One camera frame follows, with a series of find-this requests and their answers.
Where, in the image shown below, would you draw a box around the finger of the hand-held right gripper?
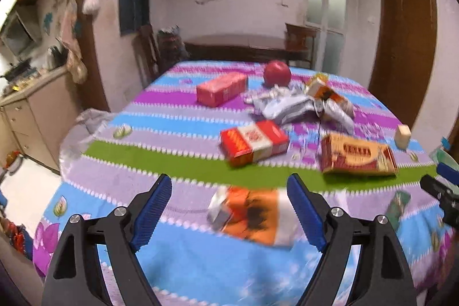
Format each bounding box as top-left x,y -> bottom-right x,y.
419,163 -> 459,228

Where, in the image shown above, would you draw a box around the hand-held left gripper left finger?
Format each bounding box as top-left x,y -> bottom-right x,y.
41,173 -> 173,306

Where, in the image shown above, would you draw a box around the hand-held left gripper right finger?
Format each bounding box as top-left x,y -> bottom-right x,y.
287,173 -> 418,306

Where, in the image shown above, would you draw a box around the yellow sponge block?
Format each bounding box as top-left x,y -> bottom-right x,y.
394,124 -> 411,150

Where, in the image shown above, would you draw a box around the pale green plastic bag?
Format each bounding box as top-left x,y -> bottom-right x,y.
429,144 -> 459,168

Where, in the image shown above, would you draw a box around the small green packet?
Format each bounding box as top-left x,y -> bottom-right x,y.
386,190 -> 411,232

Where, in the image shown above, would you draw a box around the colourful floral tablecloth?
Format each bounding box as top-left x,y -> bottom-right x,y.
32,59 -> 456,306

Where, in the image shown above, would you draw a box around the brown and orange snack packet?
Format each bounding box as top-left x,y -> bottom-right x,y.
320,133 -> 399,176

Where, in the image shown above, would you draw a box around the red and white carton box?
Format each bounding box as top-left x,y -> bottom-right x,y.
219,120 -> 290,168

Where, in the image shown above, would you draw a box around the clear plastic bag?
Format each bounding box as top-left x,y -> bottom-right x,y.
58,108 -> 116,165

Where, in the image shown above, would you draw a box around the crumpled silver wrapper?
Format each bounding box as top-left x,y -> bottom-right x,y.
244,84 -> 356,135

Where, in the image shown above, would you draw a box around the yellow orange snack bag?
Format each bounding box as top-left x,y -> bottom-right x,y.
306,74 -> 354,113

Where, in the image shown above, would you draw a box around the pink red carton box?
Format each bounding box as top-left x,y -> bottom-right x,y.
196,72 -> 249,108

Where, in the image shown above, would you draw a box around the red apple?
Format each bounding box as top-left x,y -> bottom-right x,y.
263,60 -> 292,87

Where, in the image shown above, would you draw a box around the kitchen counter cabinet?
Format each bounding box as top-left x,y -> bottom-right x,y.
0,65 -> 82,175

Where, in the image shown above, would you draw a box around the brown wooden door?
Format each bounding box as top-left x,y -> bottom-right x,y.
369,0 -> 438,128

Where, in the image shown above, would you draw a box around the wooden chair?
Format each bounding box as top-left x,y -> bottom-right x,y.
134,24 -> 162,89
285,22 -> 320,69

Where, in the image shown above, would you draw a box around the dark bag of clutter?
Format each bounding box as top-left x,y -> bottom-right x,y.
157,25 -> 186,72

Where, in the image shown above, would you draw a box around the dark wooden table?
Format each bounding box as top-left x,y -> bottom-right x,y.
183,35 -> 310,69

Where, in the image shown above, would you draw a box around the black cooking pot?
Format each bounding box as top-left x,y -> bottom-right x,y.
46,44 -> 69,71

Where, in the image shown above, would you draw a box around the hanging cloths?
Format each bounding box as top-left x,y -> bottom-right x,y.
60,0 -> 89,85

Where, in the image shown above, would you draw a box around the frosted glass door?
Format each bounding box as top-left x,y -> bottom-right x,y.
305,0 -> 349,74

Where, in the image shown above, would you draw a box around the microwave oven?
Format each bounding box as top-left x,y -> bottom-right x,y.
0,9 -> 41,58

